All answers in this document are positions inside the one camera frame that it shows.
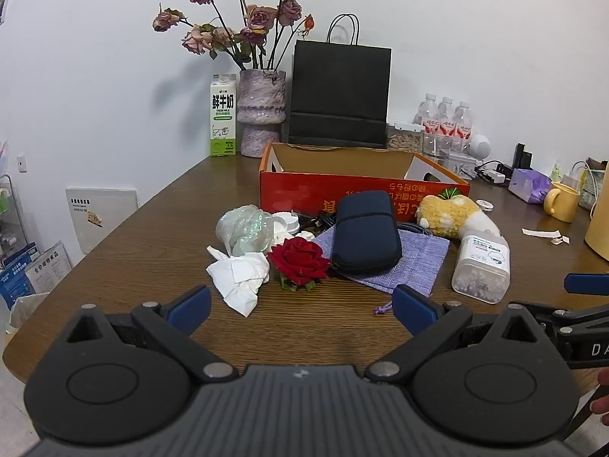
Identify white printed sign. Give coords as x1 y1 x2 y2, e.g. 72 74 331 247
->
24 242 73 293

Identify purple woven cloth bag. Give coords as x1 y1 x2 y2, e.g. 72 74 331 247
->
314 226 451 316

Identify white pill bottle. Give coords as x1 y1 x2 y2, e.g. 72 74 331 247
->
450 229 511 305

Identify white scalloped lid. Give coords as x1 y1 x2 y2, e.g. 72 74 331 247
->
271 211 301 245

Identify white round speaker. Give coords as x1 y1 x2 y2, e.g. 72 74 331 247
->
468 134 494 159

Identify wooden desk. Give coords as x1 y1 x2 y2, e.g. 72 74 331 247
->
2 153 609 439

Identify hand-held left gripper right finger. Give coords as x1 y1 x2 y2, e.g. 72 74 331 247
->
364 284 541 384

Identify iridescent plastic bag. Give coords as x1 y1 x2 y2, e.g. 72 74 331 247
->
215 204 277 258

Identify white tin box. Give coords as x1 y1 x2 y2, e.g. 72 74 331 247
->
444 151 477 180

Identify white charger plug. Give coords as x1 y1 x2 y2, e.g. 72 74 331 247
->
475 161 511 184

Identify blue boxes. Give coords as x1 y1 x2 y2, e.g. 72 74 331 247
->
0 242 40 311

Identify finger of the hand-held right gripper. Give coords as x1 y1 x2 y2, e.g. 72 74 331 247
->
564 273 609 296
507 301 609 340

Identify white board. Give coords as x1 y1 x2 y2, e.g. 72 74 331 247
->
65 187 139 255

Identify green white milk carton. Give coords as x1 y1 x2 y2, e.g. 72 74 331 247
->
209 74 238 157

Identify clear drinking glass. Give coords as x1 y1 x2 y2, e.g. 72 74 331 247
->
422 131 453 161

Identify clear nut container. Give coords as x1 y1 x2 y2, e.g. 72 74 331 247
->
386 121 424 154

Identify red label water bottle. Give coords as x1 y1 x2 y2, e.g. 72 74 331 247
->
436 96 456 136
452 100 473 141
413 93 439 134

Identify yellow plush toy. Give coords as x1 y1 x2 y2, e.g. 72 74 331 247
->
415 189 504 241

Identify purple marbled vase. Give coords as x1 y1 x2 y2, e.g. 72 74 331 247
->
236 69 288 158

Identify black upright device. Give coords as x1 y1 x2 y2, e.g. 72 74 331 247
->
513 142 534 170

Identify navy zip pouch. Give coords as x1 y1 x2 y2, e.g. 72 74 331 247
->
331 190 403 276

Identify black braided cable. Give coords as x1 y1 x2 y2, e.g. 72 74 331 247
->
290 209 432 238

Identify black paper bag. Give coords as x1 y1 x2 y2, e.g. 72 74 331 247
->
287 13 393 150

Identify dried rose bouquet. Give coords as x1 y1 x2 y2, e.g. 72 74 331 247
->
152 0 316 72

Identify white bin bag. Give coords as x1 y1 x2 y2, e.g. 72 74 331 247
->
4 290 51 335

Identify person's right hand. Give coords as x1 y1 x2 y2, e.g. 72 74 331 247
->
590 366 609 427

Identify orange cardboard box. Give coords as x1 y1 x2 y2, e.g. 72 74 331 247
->
259 142 471 221

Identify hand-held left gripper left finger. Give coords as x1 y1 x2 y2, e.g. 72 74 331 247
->
62 284 239 384

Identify red rose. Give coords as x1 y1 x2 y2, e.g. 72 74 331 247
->
267 236 332 291

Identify yellow mug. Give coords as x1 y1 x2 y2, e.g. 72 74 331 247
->
543 181 582 224

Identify yellow container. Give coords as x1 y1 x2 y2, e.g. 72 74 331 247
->
583 162 609 262

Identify purple tissue packet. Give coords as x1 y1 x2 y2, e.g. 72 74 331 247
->
508 168 553 204

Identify green white package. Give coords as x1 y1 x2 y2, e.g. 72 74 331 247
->
577 156 609 211

